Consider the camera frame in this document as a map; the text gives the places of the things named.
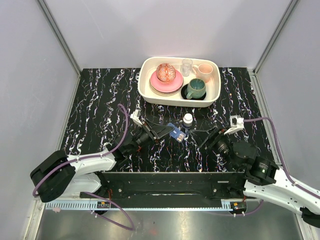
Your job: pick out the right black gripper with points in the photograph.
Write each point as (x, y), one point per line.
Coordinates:
(200, 136)

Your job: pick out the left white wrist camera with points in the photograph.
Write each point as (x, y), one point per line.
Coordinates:
(135, 117)

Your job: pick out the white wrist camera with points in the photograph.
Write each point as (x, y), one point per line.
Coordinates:
(236, 125)
(135, 117)

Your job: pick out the white slotted cable duct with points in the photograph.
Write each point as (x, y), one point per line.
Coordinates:
(86, 205)

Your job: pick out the green ceramic mug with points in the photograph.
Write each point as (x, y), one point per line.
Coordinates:
(196, 89)

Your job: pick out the cream plate under pink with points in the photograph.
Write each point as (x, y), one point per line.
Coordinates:
(164, 94)

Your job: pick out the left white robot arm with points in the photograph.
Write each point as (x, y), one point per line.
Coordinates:
(62, 175)

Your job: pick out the pink ceramic mug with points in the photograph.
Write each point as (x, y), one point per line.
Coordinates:
(203, 71)

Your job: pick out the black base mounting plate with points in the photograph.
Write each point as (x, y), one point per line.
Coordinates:
(169, 190)

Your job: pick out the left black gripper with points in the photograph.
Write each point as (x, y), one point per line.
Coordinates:
(160, 130)

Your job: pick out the blue pill organizer box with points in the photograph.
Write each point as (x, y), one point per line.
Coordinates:
(176, 133)

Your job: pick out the clear drinking glass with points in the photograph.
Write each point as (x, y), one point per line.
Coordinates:
(186, 67)

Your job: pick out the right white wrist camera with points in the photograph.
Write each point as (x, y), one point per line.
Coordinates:
(236, 125)

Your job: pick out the white rectangular dish tub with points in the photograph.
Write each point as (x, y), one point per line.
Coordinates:
(213, 87)

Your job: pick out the orange patterned bowl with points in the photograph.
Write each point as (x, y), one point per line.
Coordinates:
(166, 73)

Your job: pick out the white pill bottle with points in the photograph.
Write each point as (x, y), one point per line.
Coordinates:
(187, 120)

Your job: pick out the black saucer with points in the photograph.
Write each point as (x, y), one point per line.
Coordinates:
(183, 93)

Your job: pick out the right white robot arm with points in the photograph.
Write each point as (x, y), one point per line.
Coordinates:
(257, 177)

